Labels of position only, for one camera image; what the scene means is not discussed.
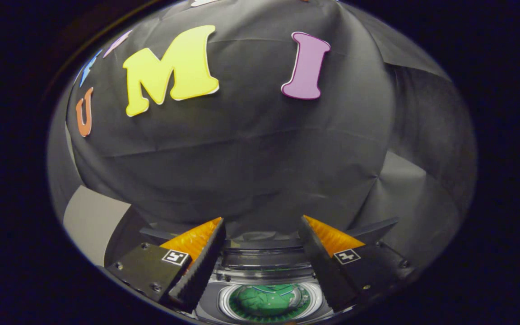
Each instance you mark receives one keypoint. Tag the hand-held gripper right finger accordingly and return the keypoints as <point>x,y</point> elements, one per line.
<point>321,266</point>

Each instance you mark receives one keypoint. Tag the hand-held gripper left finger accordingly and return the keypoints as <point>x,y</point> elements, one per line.
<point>203,266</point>

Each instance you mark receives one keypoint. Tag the green polo shirt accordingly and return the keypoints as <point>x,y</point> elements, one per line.
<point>264,300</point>

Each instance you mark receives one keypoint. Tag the dark washing machine lid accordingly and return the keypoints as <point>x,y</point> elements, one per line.
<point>373,230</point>

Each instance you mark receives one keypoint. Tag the black backdrop cloth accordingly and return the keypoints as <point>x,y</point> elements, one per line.
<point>251,149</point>

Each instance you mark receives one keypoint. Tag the grey flat board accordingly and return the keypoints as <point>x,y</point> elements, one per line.
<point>88,221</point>

